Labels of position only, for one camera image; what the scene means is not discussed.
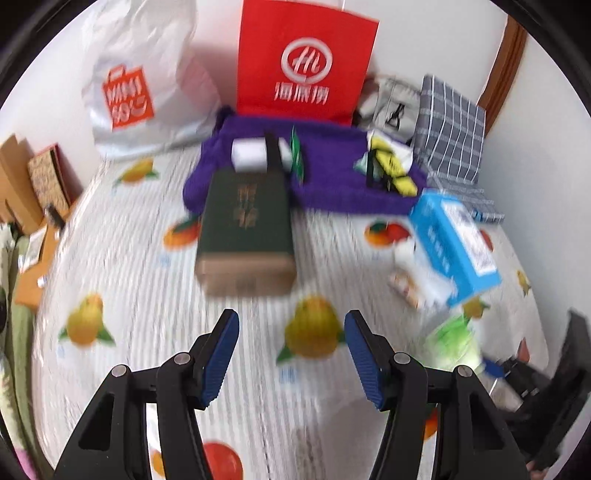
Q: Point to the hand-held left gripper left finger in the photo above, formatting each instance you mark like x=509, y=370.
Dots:
x=221, y=360

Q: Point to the white plastic packet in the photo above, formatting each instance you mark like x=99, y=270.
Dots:
x=415, y=281

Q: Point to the mint green sock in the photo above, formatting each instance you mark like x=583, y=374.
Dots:
x=361, y=163

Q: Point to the red paper bag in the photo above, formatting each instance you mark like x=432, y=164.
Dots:
x=258, y=55

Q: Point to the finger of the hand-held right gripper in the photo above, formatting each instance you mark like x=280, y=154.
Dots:
x=526, y=376

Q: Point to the dark green box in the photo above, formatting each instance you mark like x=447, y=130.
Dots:
x=244, y=230

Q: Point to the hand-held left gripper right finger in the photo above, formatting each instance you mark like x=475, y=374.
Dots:
x=364, y=364

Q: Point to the grey fabric bag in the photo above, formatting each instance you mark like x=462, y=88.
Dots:
x=383, y=97

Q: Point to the blue tissue pack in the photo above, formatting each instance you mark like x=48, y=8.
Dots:
x=443, y=240

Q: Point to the white plastic shopping bag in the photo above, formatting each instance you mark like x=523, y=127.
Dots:
x=184, y=92

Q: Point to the plain wooden box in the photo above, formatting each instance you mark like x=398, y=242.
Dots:
x=14, y=175

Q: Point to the fruit printed tablecloth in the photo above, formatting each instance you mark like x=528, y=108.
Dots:
x=138, y=258

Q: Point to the pale olive cloth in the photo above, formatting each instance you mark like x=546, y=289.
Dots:
x=18, y=350

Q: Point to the green snack packet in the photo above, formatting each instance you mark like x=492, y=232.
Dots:
x=298, y=157

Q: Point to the orange cardboard box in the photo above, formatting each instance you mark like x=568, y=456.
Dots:
x=41, y=263

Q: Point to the yellow pouch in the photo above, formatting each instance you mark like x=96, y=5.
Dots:
x=399, y=182

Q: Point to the light green tissue pack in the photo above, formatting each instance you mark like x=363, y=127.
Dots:
x=455, y=341

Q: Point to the grey checked cloth bag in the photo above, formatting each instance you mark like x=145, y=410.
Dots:
x=452, y=129

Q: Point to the purple towel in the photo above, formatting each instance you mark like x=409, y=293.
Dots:
x=332, y=184

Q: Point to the pink cloth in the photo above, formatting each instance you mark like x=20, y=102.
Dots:
x=21, y=459

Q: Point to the patterned brown box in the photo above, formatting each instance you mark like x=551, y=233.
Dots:
x=51, y=175

